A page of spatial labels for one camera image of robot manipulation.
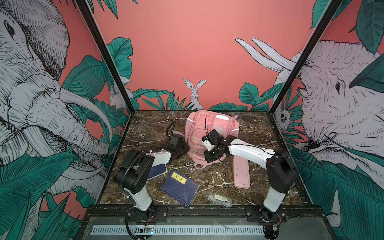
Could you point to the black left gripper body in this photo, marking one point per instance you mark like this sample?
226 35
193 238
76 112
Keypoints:
183 149

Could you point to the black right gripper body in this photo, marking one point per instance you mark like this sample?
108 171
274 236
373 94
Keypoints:
213 155

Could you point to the dark blue book yellow label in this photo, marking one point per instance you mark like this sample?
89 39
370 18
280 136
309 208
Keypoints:
180 188

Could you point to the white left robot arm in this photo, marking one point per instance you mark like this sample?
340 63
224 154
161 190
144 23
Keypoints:
133 173

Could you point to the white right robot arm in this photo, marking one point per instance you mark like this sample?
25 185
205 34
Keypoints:
281 170

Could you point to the dark blue book left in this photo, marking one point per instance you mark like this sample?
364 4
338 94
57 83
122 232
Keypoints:
157 171

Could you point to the pink pencil case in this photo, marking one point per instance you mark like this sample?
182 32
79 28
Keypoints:
241 173

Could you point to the clear plastic eraser box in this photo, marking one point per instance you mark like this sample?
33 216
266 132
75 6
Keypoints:
219 199

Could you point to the white ventilation grille strip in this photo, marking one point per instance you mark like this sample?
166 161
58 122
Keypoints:
177 230

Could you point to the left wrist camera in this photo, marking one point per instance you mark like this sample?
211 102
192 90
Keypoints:
176 142

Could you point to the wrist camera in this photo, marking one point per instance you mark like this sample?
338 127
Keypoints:
212 140
176 142

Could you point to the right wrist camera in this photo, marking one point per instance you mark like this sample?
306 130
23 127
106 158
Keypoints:
212 140

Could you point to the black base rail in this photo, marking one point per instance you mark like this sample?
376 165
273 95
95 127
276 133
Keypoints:
162 213

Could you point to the black frame post left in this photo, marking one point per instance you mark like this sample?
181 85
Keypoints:
103 48

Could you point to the black frame post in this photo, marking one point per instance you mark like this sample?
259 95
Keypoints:
103 48
324 21

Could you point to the black frame post right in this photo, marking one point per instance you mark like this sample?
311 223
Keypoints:
324 21

